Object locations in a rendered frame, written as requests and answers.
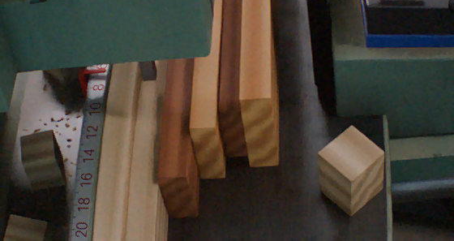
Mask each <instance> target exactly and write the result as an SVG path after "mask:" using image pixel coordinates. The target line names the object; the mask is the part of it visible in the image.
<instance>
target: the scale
mask: <svg viewBox="0 0 454 241"><path fill-rule="evenodd" d="M108 65H109V64H101V65H100V66H91V70H96V69H100V68H106V72H105V73H94V74H92V75H89V80H88V88H87V93H86V98H85V103H84V112H83V122H82V127H81V132H80V137H79V151H78V156H77V165H76V170H75V183H74V192H73V197H72V199H73V202H72V206H71V209H72V211H71V224H70V227H71V228H70V232H69V234H70V237H69V241H88V226H89V217H90V207H91V195H92V181H93V176H94V172H93V171H94V165H95V160H96V145H97V139H98V134H99V128H100V117H101V107H102V101H103V96H104V91H105V80H106V75H107V69H108Z"/></svg>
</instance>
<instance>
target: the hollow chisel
mask: <svg viewBox="0 0 454 241"><path fill-rule="evenodd" d="M139 65H140V68H141V74H142V77H143V81H149V80H156V73H157V70H156V64H155V61H145V62H139Z"/></svg>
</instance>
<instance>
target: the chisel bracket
mask: <svg viewBox="0 0 454 241"><path fill-rule="evenodd" d="M214 3H215V0H0V16H1V19H2V23H3V27H4V28H5V33H6V37H7V40H8V42H9V43H8V44H9V46H10V49H11V53H12V56H13V59H14V61H15V65H16V67H17V73H20V72H24V71H45V70H48V69H61V68H72V67H87V66H100V65H101V64H115V63H130V62H145V61H159V60H174V59H175V58H205V57H207V56H208V55H209V54H210V51H211V48H212V30H213V17H214Z"/></svg>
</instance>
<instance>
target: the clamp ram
mask: <svg viewBox="0 0 454 241"><path fill-rule="evenodd" d="M329 1H330V0H306V9H307V12H308V23H309V34H310V35H311V56H312V67H313V71H314V78H315V85H317V86H332V85H334V68H333V65H332V37H331V34H330V18H329V14H328V3H329Z"/></svg>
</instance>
